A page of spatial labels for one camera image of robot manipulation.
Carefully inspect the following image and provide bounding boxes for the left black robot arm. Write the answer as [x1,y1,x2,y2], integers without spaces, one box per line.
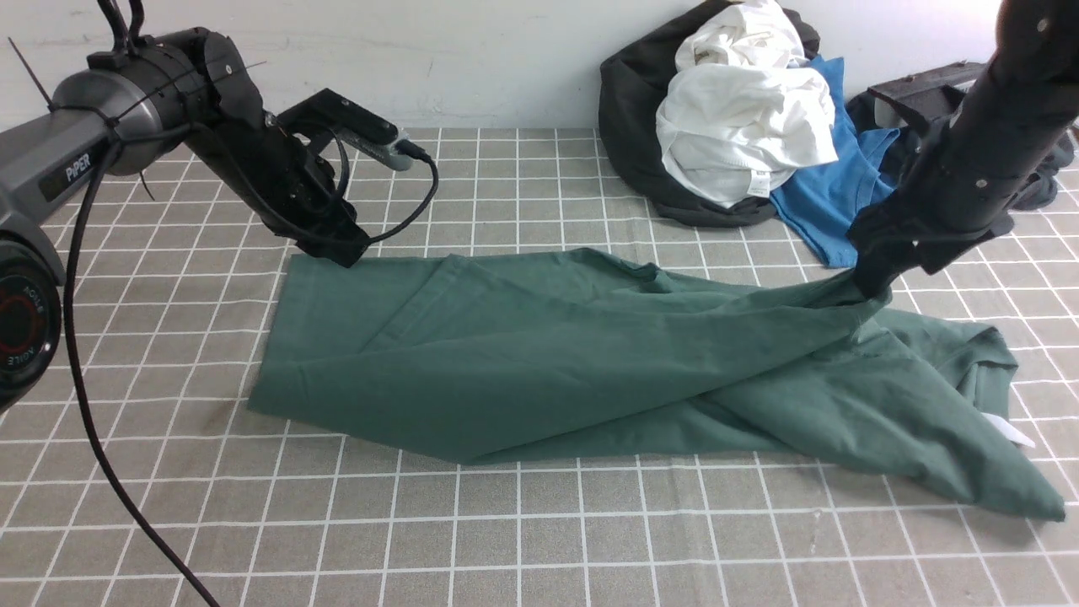
[1,28,370,410]

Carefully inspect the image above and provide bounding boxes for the white crumpled shirt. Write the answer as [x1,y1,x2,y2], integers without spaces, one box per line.
[656,1,839,208]

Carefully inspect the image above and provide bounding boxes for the dark grey crumpled shirt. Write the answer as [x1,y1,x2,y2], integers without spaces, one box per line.
[846,80,1076,212]

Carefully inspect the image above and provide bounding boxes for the beige checkered tablecloth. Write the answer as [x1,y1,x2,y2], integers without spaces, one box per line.
[1,128,1078,606]

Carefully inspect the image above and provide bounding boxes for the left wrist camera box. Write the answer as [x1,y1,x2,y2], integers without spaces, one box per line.
[277,89,429,170]

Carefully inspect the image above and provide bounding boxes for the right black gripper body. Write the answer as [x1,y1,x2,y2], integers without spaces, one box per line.
[847,126,1017,298]

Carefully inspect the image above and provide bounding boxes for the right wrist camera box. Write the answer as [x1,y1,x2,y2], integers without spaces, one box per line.
[868,61,985,133]

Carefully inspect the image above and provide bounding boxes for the green long sleeve shirt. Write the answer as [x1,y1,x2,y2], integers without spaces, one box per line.
[248,249,1066,521]

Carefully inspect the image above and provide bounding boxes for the black garment in pile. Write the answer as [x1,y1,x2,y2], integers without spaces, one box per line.
[598,1,820,229]

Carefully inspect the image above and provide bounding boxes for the blue shirt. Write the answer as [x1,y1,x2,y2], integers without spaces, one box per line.
[771,56,903,270]

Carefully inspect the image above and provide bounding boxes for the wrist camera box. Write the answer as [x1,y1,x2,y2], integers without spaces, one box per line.
[868,61,985,133]
[277,89,429,170]

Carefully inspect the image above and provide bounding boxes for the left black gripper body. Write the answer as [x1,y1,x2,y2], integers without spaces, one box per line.
[185,111,371,268]

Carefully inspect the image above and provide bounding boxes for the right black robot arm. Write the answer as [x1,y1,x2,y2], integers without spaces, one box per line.
[847,1,1078,298]

